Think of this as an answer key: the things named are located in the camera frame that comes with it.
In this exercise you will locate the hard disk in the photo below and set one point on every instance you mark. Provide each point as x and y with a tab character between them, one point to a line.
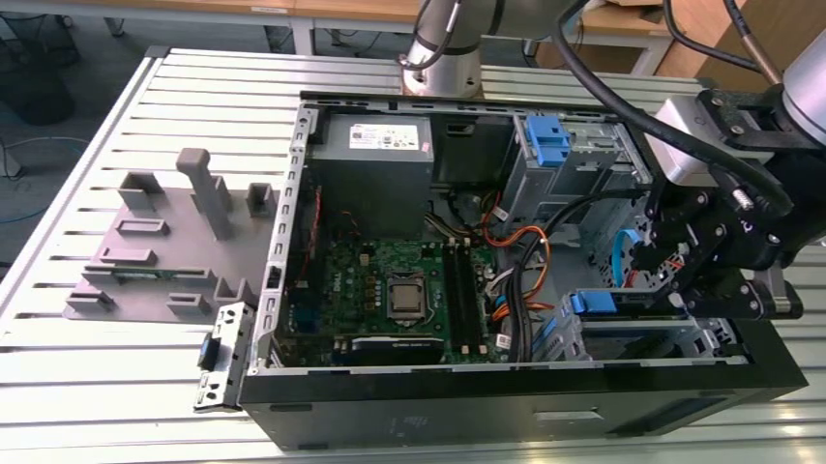
596	302

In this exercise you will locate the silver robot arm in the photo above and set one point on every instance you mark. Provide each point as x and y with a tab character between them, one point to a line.
444	67

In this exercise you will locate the silver disk bay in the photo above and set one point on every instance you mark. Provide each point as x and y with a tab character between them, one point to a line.
644	326

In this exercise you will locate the silver drive cage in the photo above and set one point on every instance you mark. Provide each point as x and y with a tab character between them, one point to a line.
580	179

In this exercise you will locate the blue drive latch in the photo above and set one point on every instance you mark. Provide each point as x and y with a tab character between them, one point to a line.
548	140

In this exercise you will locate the wooden cabinet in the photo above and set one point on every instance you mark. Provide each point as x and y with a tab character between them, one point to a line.
799	14

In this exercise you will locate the black RAM slot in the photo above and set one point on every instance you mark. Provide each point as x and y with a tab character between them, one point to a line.
454	299
474	299

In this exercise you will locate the CPU socket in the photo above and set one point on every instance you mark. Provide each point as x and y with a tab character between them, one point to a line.
407	278

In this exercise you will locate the silver CPU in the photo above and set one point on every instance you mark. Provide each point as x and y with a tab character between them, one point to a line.
404	296

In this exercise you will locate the grey power supply unit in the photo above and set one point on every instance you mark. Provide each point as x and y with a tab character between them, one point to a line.
367	193

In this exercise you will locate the black open PC case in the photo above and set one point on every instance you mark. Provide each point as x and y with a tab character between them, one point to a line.
451	411

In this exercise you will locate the black graphics card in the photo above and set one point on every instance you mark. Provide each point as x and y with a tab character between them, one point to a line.
394	348

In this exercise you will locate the green motherboard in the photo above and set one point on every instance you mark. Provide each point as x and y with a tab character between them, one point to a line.
348	270

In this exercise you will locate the blue VGA connector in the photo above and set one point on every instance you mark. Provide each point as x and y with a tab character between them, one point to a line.
208	350

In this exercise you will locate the grey parts rack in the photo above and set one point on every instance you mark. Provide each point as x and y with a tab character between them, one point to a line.
180	241

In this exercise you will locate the green RAM stick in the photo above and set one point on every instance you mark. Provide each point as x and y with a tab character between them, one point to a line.
161	275

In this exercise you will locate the black waste bin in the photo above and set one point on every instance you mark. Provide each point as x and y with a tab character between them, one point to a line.
35	101

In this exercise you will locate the wooden desk white frame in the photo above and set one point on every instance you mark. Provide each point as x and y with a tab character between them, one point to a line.
323	7
193	5

